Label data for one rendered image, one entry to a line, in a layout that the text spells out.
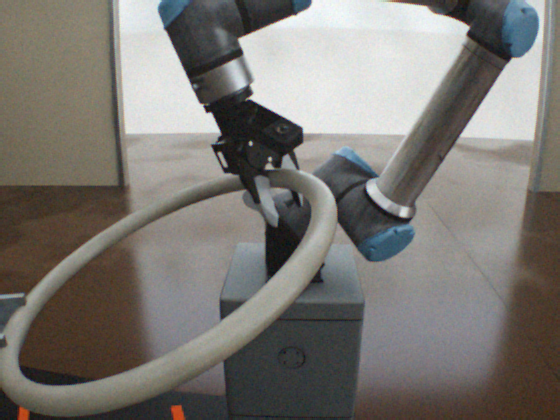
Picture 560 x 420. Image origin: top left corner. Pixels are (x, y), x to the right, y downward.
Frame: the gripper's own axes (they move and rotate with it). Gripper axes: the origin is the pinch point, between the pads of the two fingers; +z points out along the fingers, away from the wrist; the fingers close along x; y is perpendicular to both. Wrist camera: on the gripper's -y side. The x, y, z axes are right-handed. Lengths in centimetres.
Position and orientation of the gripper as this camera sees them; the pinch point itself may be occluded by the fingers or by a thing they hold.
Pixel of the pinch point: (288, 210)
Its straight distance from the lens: 74.6
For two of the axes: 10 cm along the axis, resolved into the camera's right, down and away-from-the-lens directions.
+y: -6.5, -0.5, 7.6
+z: 3.8, 8.5, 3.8
